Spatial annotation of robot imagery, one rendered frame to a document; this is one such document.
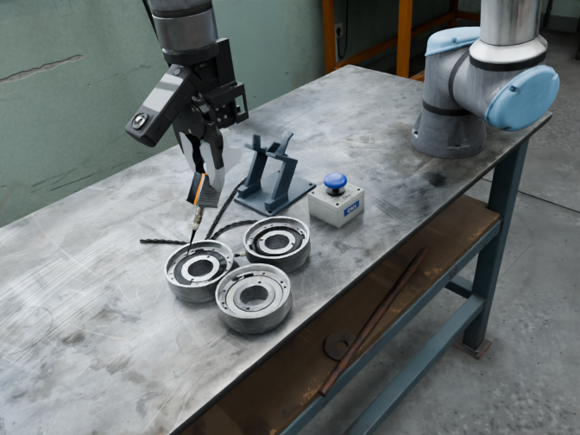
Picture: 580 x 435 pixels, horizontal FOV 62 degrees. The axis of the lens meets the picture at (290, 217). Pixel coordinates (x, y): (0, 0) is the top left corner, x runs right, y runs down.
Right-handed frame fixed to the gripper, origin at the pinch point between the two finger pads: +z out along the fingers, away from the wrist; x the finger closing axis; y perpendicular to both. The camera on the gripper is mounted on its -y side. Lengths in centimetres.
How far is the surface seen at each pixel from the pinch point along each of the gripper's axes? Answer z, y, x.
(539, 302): 93, 103, -30
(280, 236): 11.0, 6.4, -7.8
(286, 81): 69, 164, 145
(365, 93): 13, 65, 18
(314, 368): 38.3, 4.5, -14.4
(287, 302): 10.0, -4.1, -19.2
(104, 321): 13.3, -21.3, 1.9
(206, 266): 11.8, -5.1, -2.5
